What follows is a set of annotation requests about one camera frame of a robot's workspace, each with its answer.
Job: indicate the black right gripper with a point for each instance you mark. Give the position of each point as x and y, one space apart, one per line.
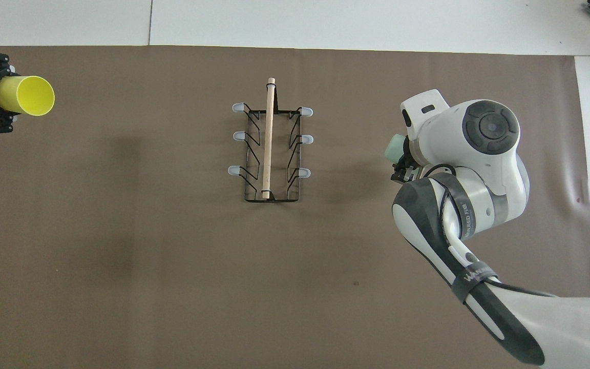
408 154

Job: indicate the pale green plastic cup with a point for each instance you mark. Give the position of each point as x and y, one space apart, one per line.
395 148

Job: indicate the yellow plastic cup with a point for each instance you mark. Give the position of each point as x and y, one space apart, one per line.
28 96

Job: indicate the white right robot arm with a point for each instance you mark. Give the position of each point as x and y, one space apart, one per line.
489 128

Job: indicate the brown table mat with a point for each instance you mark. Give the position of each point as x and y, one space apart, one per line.
172 256

